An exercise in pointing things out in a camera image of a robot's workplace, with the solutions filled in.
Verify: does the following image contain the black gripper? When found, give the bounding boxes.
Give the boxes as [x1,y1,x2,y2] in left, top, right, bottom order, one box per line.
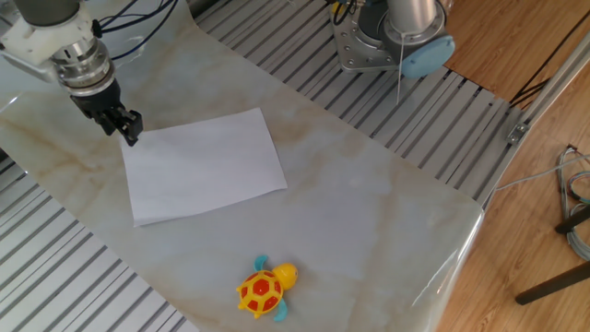
[69,80,144,148]

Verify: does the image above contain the white paper sheet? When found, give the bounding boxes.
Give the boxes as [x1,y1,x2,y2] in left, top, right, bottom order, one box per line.
[119,107,289,228]

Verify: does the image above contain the yellow orange toy turtle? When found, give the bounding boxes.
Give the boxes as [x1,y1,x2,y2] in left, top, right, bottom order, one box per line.
[235,255,300,323]

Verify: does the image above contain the marble pattern table mat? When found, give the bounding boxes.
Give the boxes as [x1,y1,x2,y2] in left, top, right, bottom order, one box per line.
[0,0,485,332]

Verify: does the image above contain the white zip tie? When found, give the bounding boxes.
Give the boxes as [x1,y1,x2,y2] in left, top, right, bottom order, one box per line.
[395,31,407,105]

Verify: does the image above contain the dark wooden chair leg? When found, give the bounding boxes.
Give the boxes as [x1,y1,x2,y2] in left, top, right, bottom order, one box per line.
[514,261,590,306]
[554,206,590,234]

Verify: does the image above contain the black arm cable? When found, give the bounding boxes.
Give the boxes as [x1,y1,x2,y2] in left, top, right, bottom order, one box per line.
[91,0,180,62]

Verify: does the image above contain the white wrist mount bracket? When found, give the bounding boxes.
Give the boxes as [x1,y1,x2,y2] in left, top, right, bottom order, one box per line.
[0,6,97,84]

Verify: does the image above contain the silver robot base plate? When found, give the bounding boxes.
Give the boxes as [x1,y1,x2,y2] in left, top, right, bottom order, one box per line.
[329,0,407,74]

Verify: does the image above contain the black base cable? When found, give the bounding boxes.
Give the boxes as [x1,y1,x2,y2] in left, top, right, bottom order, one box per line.
[331,0,360,27]

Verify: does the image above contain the metal corner bracket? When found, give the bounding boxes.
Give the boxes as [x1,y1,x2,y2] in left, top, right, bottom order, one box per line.
[506,122,530,145]

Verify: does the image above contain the black floor cables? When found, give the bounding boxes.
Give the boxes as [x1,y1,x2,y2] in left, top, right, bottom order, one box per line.
[509,8,590,111]

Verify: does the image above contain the grey floor cable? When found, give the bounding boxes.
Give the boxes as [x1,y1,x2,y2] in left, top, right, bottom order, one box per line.
[495,154,590,193]

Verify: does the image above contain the aluminium frame rail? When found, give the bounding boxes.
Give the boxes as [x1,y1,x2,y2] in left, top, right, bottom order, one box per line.
[478,31,590,208]

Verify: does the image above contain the coiled multicolour cable bundle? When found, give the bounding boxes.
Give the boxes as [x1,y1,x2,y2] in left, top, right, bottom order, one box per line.
[556,145,590,262]

